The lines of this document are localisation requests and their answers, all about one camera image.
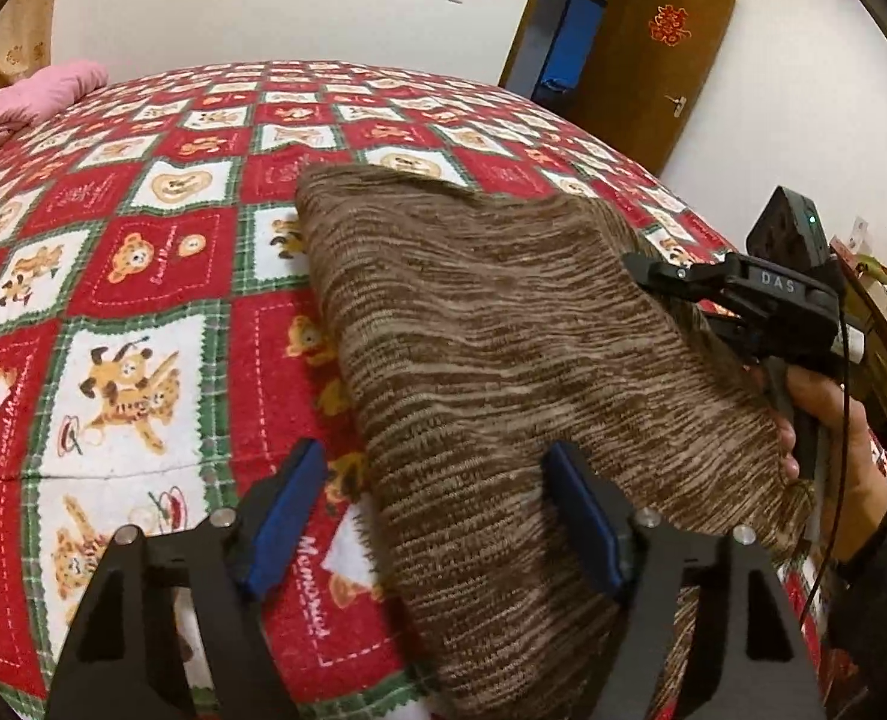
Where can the colourful clutter pile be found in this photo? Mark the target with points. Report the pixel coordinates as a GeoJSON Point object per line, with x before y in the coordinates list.
{"type": "Point", "coordinates": [875, 277]}

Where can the red paper door decoration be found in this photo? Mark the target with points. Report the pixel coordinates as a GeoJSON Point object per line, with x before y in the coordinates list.
{"type": "Point", "coordinates": [665, 24]}

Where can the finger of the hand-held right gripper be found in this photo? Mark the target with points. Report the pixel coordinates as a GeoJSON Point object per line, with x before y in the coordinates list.
{"type": "Point", "coordinates": [676, 279]}
{"type": "Point", "coordinates": [732, 337]}

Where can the brown wooden door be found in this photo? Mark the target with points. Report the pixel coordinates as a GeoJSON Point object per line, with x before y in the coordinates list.
{"type": "Point", "coordinates": [638, 90]}

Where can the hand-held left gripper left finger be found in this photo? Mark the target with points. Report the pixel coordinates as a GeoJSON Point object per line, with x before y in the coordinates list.
{"type": "Point", "coordinates": [286, 517]}

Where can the red bear print blanket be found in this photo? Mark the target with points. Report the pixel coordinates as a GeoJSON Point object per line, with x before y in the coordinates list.
{"type": "Point", "coordinates": [113, 277]}

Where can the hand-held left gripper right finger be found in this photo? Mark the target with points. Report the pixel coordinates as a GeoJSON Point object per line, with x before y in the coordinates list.
{"type": "Point", "coordinates": [586, 517]}

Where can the pink folded blanket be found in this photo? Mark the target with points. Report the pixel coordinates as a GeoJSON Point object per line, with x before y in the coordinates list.
{"type": "Point", "coordinates": [31, 101]}

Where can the person's right forearm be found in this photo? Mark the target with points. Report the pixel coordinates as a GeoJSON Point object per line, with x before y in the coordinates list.
{"type": "Point", "coordinates": [878, 615]}

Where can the dark wooden door frame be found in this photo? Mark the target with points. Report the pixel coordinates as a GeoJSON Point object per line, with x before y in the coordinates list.
{"type": "Point", "coordinates": [533, 15]}

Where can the brown striped knit sweater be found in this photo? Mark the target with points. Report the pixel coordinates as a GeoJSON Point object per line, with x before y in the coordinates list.
{"type": "Point", "coordinates": [488, 352]}

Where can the person's right hand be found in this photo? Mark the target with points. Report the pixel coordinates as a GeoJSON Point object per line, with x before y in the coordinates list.
{"type": "Point", "coordinates": [848, 457]}

